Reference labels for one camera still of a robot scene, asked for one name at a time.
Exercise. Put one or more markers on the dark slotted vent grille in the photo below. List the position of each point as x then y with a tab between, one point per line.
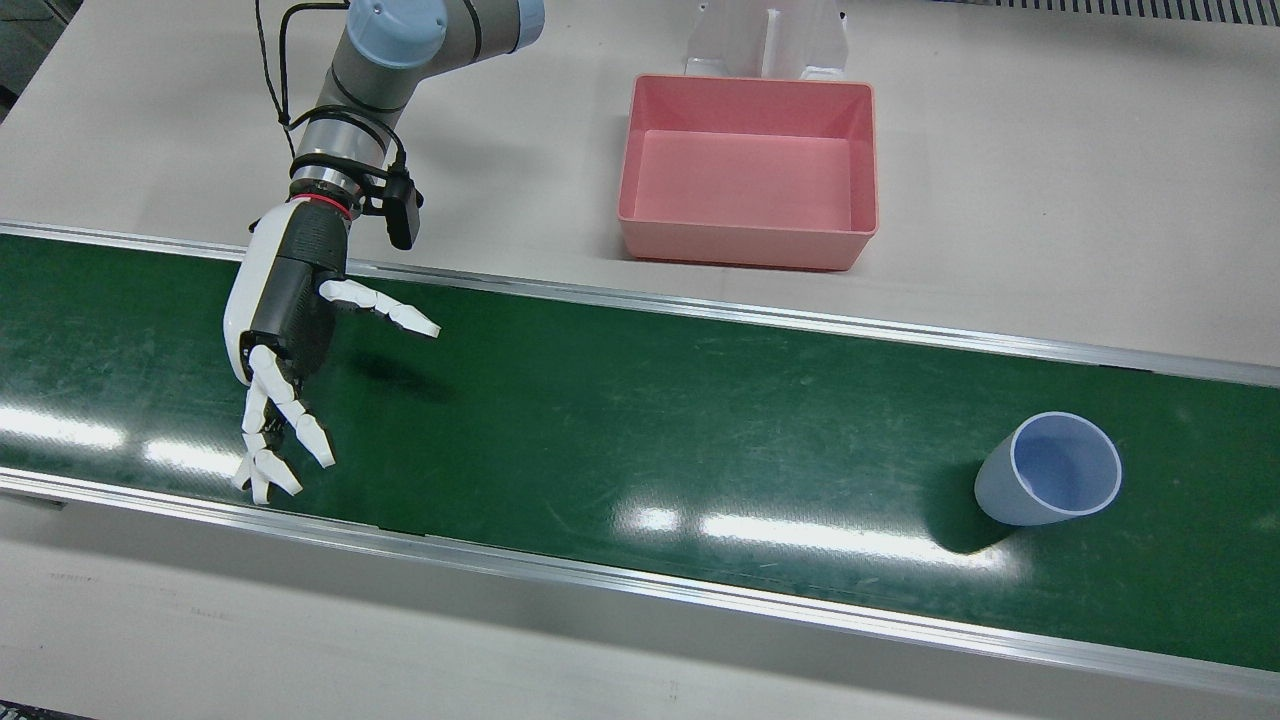
1150	8

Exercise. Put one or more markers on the green conveyor belt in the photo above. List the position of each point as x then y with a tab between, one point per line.
640	430

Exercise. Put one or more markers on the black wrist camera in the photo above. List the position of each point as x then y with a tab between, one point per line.
402	205

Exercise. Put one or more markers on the grey UR5e right robot arm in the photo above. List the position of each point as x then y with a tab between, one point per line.
400	50

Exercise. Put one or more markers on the light blue plastic cup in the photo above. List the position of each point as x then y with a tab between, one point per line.
1050	480

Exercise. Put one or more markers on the aluminium conveyor side rail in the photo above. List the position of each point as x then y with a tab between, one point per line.
700	306
640	580

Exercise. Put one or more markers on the pink plastic box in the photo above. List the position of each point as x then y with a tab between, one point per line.
748	180

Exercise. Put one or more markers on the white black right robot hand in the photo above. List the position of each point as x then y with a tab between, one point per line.
300	290

